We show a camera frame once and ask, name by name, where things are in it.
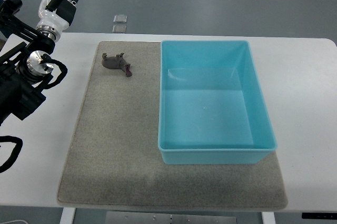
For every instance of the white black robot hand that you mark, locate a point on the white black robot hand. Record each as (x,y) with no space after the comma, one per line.
(57,14)

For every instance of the brown toy hippo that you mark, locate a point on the brown toy hippo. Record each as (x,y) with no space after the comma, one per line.
(117,62)

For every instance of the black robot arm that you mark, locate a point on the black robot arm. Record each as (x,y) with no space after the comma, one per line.
(28,68)

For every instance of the blue plastic box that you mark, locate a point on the blue plastic box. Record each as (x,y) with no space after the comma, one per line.
(212,110)

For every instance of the upper floor socket plate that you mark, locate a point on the upper floor socket plate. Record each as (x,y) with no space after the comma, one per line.
(120,19)

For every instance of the floor socket plate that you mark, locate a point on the floor socket plate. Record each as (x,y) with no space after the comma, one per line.
(120,19)
(120,29)

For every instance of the lower floor socket plate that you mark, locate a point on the lower floor socket plate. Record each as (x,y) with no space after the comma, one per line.
(120,29)

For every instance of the grey felt mat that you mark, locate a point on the grey felt mat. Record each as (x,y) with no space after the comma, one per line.
(114,160)

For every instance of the white table leg left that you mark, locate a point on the white table leg left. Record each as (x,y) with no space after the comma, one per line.
(67,216)

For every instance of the white table leg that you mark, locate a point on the white table leg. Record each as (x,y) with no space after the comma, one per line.
(268,218)
(67,216)

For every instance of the metal table crossbar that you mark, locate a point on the metal table crossbar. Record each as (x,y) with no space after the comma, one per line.
(139,217)

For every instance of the white table leg right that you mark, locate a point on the white table leg right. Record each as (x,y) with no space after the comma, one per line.
(268,218)

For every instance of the black table control panel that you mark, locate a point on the black table control panel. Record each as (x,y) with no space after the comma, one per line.
(319,215)

